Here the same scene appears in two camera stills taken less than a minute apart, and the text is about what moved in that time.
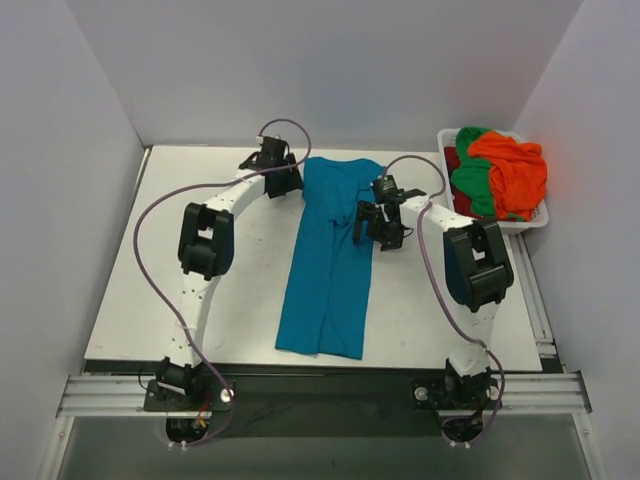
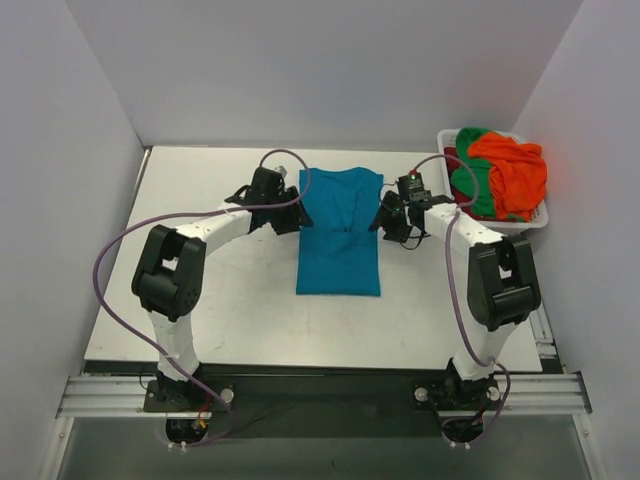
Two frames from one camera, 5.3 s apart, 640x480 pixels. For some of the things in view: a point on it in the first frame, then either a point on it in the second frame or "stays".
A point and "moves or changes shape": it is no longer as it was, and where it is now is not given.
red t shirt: [462, 201] stays
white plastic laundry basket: [447, 139] stays
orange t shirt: [518, 173] stays
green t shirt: [473, 174] stays
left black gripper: [282, 179] -> [288, 216]
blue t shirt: [326, 308] moves or changes shape
